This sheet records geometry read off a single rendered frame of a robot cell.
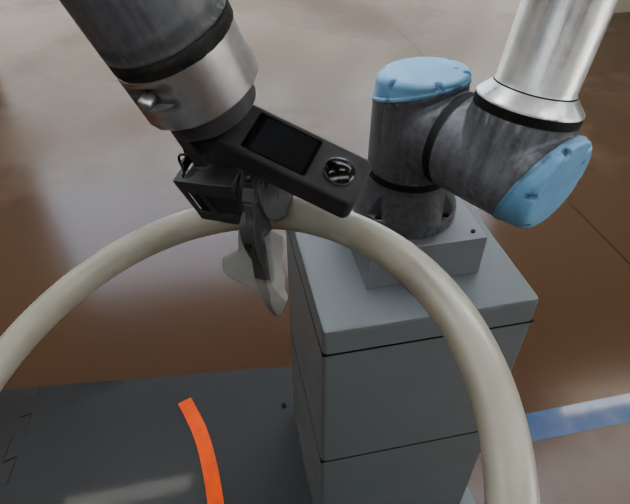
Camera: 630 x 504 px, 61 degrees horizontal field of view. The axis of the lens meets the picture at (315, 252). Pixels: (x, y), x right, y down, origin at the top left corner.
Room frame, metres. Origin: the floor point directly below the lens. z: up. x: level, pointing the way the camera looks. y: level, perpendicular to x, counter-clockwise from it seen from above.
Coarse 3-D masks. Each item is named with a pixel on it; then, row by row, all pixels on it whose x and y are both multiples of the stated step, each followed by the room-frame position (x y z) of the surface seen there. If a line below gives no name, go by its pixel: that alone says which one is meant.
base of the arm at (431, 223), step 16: (368, 176) 0.81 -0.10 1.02; (368, 192) 0.79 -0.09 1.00; (384, 192) 0.76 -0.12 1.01; (400, 192) 0.75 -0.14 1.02; (416, 192) 0.75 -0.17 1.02; (432, 192) 0.75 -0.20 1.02; (448, 192) 0.78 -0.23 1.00; (368, 208) 0.77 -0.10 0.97; (384, 208) 0.75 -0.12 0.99; (400, 208) 0.74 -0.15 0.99; (416, 208) 0.74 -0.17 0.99; (432, 208) 0.75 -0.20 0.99; (448, 208) 0.78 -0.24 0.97; (384, 224) 0.74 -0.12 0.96; (400, 224) 0.73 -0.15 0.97; (416, 224) 0.73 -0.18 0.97; (432, 224) 0.74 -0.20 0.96; (448, 224) 0.76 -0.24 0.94
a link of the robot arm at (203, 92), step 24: (216, 48) 0.33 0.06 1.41; (240, 48) 0.35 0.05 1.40; (192, 72) 0.32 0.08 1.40; (216, 72) 0.33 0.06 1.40; (240, 72) 0.34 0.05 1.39; (144, 96) 0.32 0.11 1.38; (168, 96) 0.32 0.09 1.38; (192, 96) 0.32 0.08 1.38; (216, 96) 0.33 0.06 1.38; (240, 96) 0.34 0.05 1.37; (168, 120) 0.33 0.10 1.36; (192, 120) 0.32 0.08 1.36
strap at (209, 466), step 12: (180, 408) 0.99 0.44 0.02; (192, 408) 0.99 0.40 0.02; (192, 420) 0.94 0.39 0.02; (192, 432) 0.90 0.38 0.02; (204, 432) 0.90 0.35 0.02; (204, 444) 0.86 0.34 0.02; (204, 456) 0.82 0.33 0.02; (204, 468) 0.78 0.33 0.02; (216, 468) 0.78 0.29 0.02; (204, 480) 0.75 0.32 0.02; (216, 480) 0.75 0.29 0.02; (216, 492) 0.71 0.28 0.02
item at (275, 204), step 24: (216, 120) 0.34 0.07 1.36; (240, 120) 0.35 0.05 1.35; (192, 144) 0.37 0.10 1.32; (192, 168) 0.39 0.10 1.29; (216, 168) 0.38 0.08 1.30; (192, 192) 0.37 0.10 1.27; (216, 192) 0.36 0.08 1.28; (240, 192) 0.36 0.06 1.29; (264, 192) 0.35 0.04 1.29; (216, 216) 0.38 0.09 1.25; (240, 216) 0.38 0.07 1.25; (264, 216) 0.35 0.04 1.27
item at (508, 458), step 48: (144, 240) 0.40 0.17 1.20; (336, 240) 0.35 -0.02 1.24; (384, 240) 0.33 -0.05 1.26; (48, 288) 0.37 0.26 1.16; (96, 288) 0.38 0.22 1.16; (432, 288) 0.27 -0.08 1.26; (0, 336) 0.33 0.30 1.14; (480, 336) 0.23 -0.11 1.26; (0, 384) 0.29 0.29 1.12; (480, 384) 0.20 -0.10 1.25; (480, 432) 0.18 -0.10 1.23; (528, 432) 0.17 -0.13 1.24; (528, 480) 0.14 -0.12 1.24
